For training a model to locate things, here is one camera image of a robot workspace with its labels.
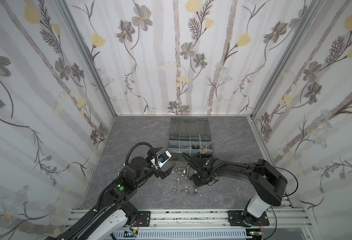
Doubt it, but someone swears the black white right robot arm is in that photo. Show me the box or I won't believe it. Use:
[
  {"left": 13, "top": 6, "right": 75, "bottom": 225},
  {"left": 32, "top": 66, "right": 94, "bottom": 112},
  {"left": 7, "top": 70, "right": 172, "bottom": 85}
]
[{"left": 182, "top": 153, "right": 288, "bottom": 228}]

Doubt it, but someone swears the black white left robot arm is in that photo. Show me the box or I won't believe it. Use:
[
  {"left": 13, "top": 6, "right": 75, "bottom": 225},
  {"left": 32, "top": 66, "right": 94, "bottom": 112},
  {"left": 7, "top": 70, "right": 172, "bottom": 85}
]
[{"left": 47, "top": 151, "right": 173, "bottom": 240}]

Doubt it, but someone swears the green plastic organizer box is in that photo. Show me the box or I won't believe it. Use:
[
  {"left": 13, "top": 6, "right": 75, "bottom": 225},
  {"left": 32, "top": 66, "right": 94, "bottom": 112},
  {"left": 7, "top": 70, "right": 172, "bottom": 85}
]
[{"left": 169, "top": 117, "right": 213, "bottom": 161}]

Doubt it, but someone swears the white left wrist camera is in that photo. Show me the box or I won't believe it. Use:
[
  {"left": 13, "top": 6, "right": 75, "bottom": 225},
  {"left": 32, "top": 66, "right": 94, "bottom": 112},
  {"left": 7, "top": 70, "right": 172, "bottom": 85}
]
[{"left": 155, "top": 151, "right": 172, "bottom": 168}]

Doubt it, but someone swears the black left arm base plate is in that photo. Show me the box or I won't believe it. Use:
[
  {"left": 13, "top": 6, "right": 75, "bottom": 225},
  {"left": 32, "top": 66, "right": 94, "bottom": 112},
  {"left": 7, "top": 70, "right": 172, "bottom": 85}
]
[{"left": 134, "top": 211, "right": 151, "bottom": 228}]

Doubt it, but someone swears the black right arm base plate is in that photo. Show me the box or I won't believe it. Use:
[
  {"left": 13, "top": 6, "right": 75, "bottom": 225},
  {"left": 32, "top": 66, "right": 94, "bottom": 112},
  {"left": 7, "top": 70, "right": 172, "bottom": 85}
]
[{"left": 228, "top": 211, "right": 270, "bottom": 228}]

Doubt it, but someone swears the white slotted cable duct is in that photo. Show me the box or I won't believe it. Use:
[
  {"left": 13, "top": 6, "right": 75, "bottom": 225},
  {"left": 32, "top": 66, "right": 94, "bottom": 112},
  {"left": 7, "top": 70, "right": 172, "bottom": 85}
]
[{"left": 113, "top": 229, "right": 253, "bottom": 240}]

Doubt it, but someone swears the aluminium front rail frame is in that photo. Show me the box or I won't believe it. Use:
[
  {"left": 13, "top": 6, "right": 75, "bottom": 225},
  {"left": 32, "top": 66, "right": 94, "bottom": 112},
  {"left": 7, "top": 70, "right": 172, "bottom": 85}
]
[{"left": 64, "top": 191, "right": 319, "bottom": 240}]

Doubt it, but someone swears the black corrugated cable conduit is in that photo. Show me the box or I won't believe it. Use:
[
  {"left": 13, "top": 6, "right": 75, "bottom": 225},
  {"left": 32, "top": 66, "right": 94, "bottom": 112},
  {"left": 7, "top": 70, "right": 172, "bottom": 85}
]
[{"left": 54, "top": 206, "right": 102, "bottom": 240}]

